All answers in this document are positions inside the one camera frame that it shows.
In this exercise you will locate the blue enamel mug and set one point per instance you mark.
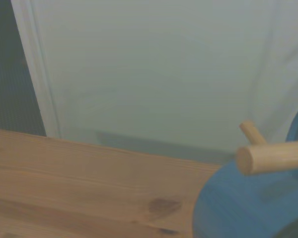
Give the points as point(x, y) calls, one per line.
point(238, 205)

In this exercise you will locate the wooden mug tree black base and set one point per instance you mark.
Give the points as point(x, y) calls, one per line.
point(275, 156)

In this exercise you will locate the white door frame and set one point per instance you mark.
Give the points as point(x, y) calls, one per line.
point(37, 74)

